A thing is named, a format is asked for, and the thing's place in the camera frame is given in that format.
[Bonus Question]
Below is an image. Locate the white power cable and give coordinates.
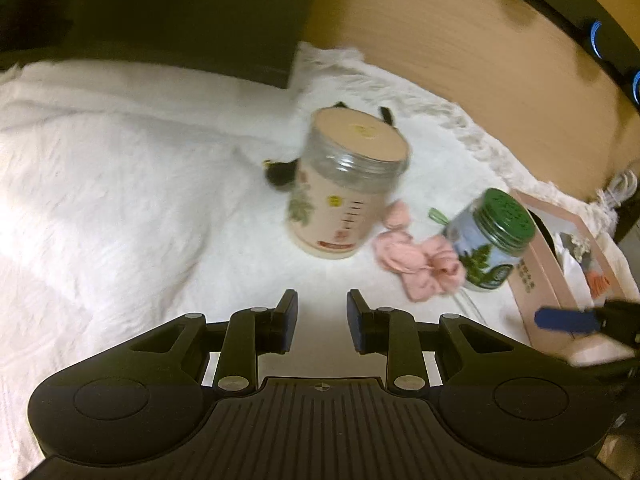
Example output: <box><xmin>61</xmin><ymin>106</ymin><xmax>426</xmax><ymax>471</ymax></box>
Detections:
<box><xmin>595</xmin><ymin>170</ymin><xmax>640</xmax><ymax>207</ymax></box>

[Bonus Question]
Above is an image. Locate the black power strip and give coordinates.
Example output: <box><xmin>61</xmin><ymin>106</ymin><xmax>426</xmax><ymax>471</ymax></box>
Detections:
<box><xmin>460</xmin><ymin>0</ymin><xmax>640</xmax><ymax>106</ymax></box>

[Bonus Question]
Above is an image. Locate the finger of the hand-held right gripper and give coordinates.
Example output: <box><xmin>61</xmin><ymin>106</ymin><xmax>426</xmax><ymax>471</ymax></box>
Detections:
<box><xmin>567</xmin><ymin>344</ymin><xmax>640</xmax><ymax>396</ymax></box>
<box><xmin>534</xmin><ymin>300</ymin><xmax>640</xmax><ymax>346</ymax></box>

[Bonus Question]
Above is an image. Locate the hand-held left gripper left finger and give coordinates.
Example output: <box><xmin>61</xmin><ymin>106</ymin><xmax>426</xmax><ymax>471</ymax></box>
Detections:
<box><xmin>129</xmin><ymin>289</ymin><xmax>300</xmax><ymax>392</ymax></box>

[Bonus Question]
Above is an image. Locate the clear square plastic box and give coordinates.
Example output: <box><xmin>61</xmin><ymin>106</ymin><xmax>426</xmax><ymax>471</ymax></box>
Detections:
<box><xmin>450</xmin><ymin>287</ymin><xmax>488</xmax><ymax>323</ymax></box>

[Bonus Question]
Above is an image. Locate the green-lid glass jar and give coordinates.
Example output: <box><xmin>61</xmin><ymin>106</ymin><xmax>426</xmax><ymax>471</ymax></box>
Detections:
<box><xmin>442</xmin><ymin>188</ymin><xmax>536</xmax><ymax>292</ymax></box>

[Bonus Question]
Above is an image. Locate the black monitor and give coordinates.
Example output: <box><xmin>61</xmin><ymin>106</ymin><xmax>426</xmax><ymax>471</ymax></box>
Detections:
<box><xmin>0</xmin><ymin>0</ymin><xmax>321</xmax><ymax>90</ymax></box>

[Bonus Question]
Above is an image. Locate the pink cardboard box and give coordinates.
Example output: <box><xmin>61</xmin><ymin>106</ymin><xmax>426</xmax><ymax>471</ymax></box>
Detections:
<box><xmin>507</xmin><ymin>189</ymin><xmax>640</xmax><ymax>361</ymax></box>

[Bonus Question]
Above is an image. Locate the grey floral cloth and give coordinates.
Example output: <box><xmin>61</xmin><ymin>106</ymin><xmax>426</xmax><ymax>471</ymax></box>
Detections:
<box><xmin>557</xmin><ymin>230</ymin><xmax>594</xmax><ymax>264</ymax></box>

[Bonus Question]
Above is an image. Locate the beige-lid plastic jar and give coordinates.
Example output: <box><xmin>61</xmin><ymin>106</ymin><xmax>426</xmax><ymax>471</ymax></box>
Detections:
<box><xmin>286</xmin><ymin>108</ymin><xmax>411</xmax><ymax>261</ymax></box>

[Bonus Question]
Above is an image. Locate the pink cloth scrunchie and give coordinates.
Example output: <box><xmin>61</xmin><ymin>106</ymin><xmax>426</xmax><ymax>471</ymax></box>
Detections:
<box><xmin>372</xmin><ymin>199</ymin><xmax>466</xmax><ymax>303</ymax></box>

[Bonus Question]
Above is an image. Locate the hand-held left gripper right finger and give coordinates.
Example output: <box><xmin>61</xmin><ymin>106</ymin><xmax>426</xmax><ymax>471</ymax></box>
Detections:
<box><xmin>346</xmin><ymin>289</ymin><xmax>521</xmax><ymax>392</ymax></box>

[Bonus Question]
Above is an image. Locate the orange-pink sock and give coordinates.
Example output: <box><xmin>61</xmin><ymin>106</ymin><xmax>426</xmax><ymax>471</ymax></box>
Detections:
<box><xmin>585</xmin><ymin>270</ymin><xmax>614</xmax><ymax>299</ymax></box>

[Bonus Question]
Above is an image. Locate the black plush cat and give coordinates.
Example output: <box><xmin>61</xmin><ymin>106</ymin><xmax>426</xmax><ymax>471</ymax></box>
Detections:
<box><xmin>262</xmin><ymin>102</ymin><xmax>396</xmax><ymax>192</ymax></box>

